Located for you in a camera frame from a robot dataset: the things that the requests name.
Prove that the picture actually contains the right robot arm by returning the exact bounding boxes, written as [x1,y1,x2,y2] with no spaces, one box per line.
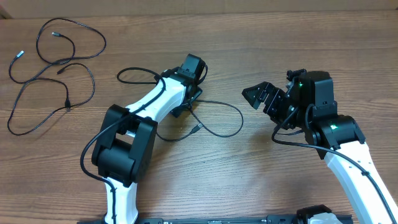
[242,69,397,223]

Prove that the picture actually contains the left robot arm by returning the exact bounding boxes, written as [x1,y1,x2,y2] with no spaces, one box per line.
[91,54,207,223]

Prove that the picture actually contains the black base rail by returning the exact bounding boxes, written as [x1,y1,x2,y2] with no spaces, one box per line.
[77,204,354,224]

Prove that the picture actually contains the thin black USB cable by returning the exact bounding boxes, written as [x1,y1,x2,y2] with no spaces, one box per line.
[6,62,96,137]

